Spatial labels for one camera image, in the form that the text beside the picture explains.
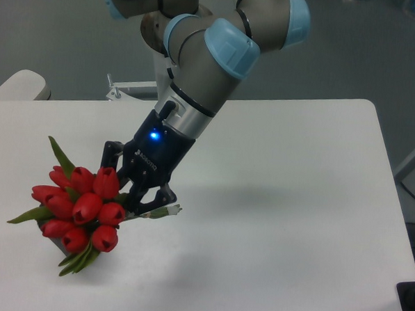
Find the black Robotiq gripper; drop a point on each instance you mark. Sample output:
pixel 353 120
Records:
pixel 148 160

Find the red tulip bouquet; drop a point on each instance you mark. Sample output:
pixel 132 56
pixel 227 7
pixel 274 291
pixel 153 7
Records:
pixel 83 211

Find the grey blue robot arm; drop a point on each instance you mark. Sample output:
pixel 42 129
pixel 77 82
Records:
pixel 201 60

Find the dark grey ribbed vase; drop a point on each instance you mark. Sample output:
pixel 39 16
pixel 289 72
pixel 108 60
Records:
pixel 58 245

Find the white chair armrest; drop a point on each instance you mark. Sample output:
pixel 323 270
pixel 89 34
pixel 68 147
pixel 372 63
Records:
pixel 25 85

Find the black device at table edge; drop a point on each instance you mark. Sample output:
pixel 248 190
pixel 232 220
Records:
pixel 406 295

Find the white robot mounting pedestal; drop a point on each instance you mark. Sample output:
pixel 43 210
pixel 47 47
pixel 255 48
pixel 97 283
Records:
pixel 141 86

